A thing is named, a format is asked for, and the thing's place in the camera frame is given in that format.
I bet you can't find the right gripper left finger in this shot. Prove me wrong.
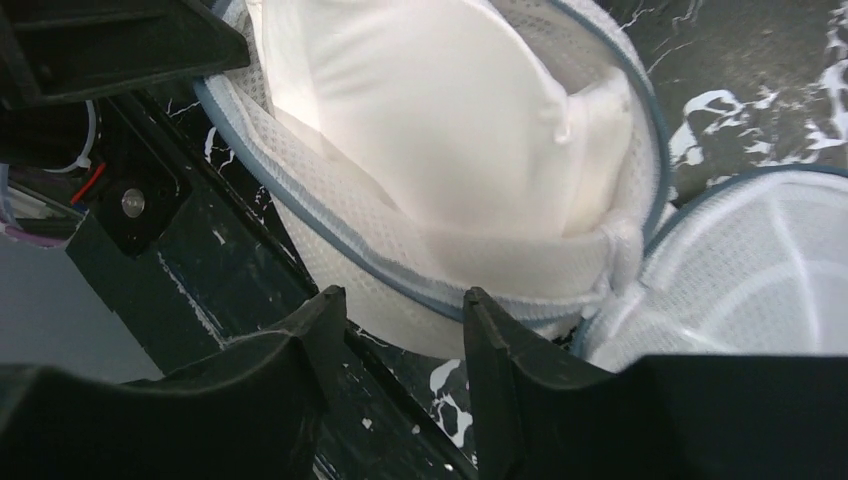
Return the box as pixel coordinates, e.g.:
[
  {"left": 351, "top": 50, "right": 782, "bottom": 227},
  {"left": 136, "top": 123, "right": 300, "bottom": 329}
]
[{"left": 1, "top": 286, "right": 347, "bottom": 479}]

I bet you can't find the plain white bra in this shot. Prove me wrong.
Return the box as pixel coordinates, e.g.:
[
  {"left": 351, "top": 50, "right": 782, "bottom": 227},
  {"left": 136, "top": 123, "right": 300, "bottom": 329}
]
[{"left": 246, "top": 0, "right": 634, "bottom": 241}]

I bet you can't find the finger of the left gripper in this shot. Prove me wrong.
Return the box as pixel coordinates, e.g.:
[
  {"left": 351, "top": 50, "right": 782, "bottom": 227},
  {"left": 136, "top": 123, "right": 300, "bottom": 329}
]
[{"left": 1, "top": 1, "right": 250, "bottom": 109}]

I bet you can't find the grey-trim mesh laundry bag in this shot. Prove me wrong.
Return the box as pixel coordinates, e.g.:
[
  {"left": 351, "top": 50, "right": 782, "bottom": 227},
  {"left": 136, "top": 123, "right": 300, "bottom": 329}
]
[{"left": 198, "top": 1, "right": 847, "bottom": 372}]

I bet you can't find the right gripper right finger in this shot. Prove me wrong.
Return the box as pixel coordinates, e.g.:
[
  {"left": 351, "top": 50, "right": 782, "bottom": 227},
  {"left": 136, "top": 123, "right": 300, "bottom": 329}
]
[{"left": 463, "top": 287, "right": 847, "bottom": 479}]

